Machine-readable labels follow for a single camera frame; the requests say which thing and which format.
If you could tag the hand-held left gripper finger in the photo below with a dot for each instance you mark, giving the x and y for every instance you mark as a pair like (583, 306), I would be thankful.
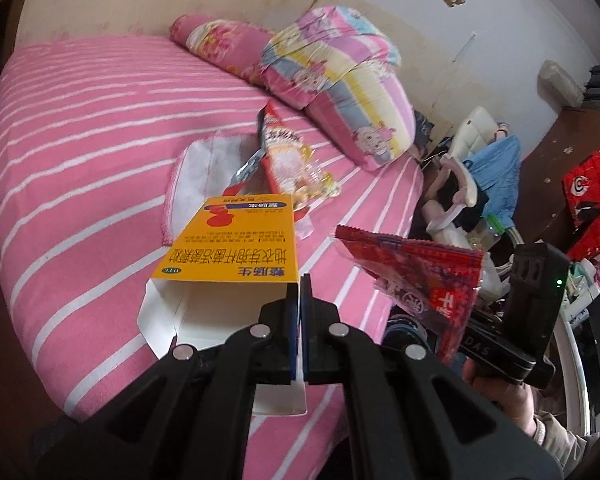
(293, 327)
(306, 330)

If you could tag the orange medicine box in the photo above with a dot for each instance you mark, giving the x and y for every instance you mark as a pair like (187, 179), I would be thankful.
(240, 250)

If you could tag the red snack wrapper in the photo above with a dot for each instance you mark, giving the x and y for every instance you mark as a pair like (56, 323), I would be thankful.
(420, 270)

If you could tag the person's right forearm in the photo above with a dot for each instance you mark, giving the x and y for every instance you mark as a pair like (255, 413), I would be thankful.
(555, 435)

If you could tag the person's right hand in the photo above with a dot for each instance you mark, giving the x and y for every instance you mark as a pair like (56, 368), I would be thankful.
(510, 402)

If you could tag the clear plastic bottle green cap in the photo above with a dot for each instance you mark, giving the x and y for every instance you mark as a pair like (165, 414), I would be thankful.
(492, 230)

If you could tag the red printed bag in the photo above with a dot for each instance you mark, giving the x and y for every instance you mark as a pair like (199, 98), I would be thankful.
(592, 195)

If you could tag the brown wooden cabinet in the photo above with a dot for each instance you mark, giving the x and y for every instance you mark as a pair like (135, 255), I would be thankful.
(545, 175)

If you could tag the blue cloth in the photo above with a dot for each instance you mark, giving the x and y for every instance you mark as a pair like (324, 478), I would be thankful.
(497, 170)

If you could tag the clear yellow candy wrapper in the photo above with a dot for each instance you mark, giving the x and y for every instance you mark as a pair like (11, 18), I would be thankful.
(317, 180)

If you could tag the red and silver snack bag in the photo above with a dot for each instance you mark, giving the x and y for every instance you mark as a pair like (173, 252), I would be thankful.
(280, 160)

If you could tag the white fringed towel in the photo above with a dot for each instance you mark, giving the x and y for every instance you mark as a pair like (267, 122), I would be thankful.
(200, 180)

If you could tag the white chair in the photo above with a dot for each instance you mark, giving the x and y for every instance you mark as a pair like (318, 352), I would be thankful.
(472, 130)

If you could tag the white bundle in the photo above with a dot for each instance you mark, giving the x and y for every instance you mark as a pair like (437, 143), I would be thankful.
(560, 82)

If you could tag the folded pastel striped quilt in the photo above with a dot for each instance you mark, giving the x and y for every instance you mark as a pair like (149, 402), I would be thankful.
(340, 75)

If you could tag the bed with pink striped sheet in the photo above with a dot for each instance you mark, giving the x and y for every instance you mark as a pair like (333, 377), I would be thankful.
(80, 160)

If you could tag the pink floral pillow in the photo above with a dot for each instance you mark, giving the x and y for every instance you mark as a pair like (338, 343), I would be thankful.
(220, 40)

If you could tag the white curved tube frame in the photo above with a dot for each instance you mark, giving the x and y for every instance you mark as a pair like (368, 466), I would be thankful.
(575, 375)

